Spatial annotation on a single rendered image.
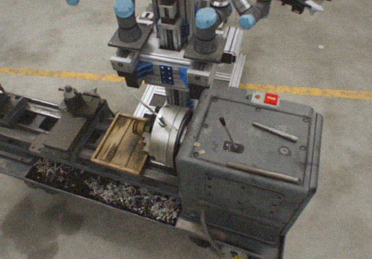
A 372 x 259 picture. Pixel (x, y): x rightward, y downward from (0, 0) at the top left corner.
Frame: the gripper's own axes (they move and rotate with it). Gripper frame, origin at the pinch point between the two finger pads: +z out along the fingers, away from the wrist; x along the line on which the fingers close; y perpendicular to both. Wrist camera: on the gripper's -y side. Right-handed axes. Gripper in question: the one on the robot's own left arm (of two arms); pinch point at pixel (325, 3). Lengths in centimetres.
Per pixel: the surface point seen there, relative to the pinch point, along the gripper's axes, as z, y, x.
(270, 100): -1.3, 25.9, 41.7
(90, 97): -101, 51, 81
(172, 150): -26, 30, 87
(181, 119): -31, 25, 74
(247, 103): -10, 26, 48
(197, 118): -24, 24, 69
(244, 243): 19, 92, 93
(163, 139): -32, 27, 86
